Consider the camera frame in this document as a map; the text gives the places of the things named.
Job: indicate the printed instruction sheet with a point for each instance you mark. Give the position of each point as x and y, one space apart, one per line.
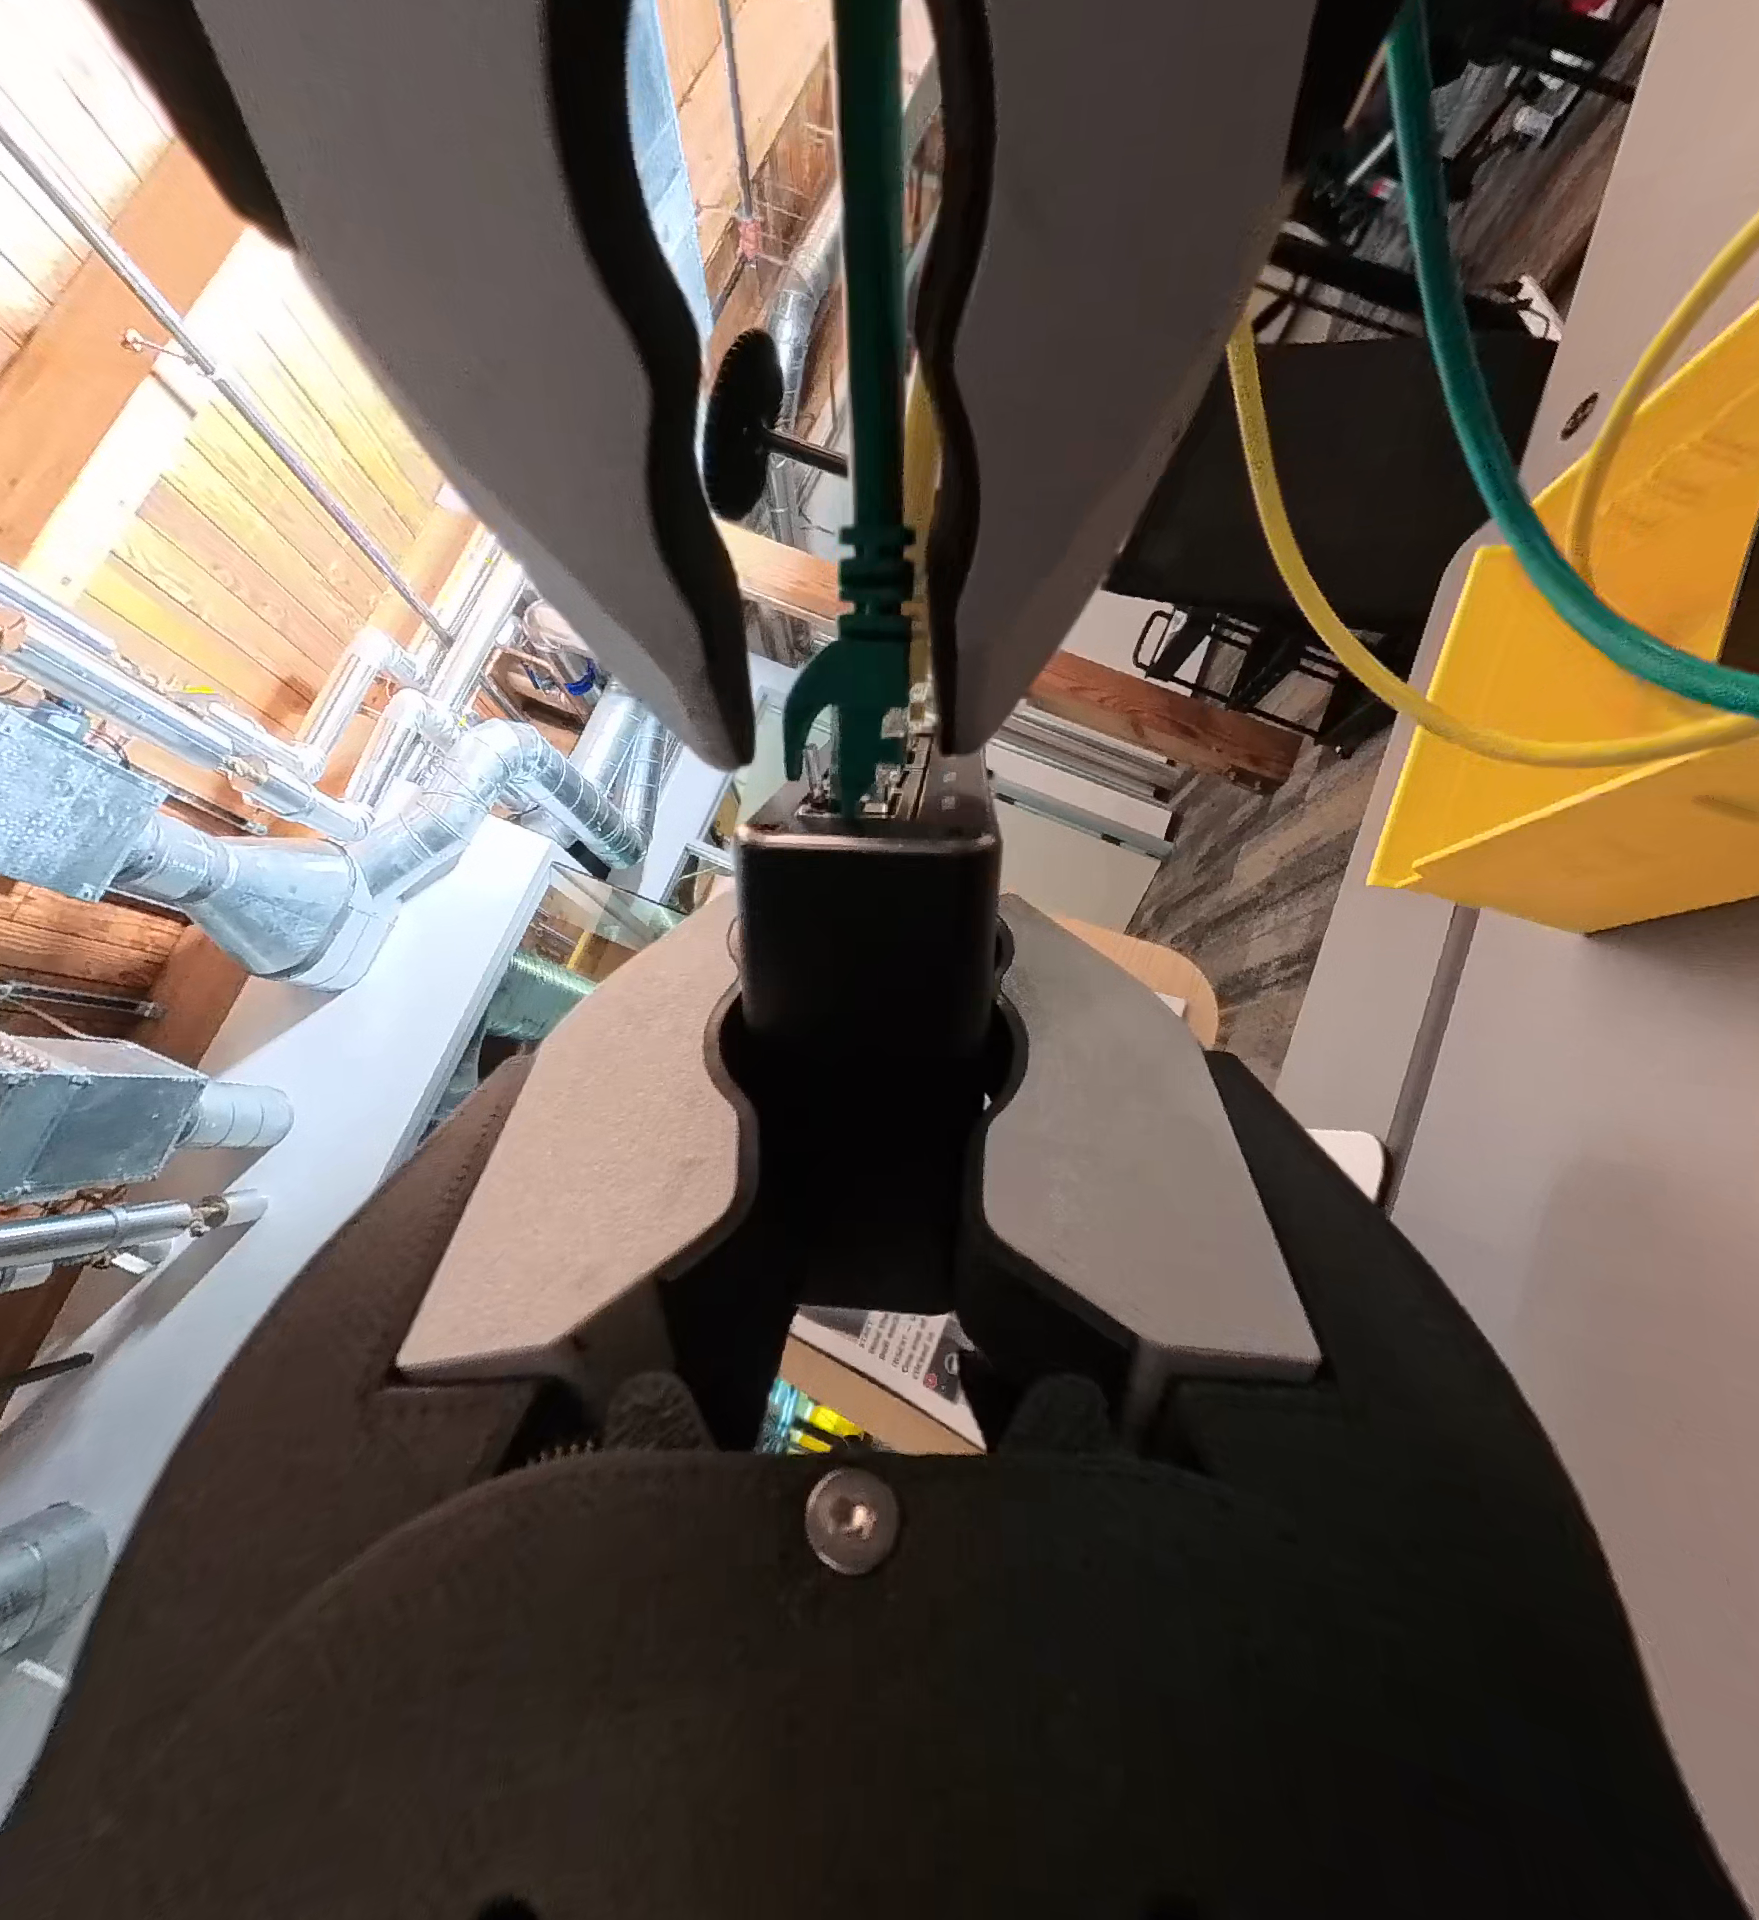
895 1344

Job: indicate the black ethernet switch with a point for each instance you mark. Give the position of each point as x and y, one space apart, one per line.
865 960

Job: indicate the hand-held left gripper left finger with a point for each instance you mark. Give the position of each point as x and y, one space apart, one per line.
579 1200

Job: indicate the silver air duct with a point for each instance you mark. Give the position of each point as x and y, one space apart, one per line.
265 900

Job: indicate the wooden backing board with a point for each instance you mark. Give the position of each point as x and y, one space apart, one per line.
1172 974

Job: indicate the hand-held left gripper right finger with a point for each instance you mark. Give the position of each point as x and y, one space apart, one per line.
1134 1185

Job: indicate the yellow plastic bin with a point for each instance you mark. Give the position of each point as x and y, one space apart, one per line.
1571 840

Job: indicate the white stand base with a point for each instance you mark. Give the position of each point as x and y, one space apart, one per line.
1353 1155

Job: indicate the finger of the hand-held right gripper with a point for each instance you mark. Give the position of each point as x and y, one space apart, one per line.
1121 224
444 224

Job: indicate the black office chair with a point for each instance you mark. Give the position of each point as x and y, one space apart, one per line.
1344 451

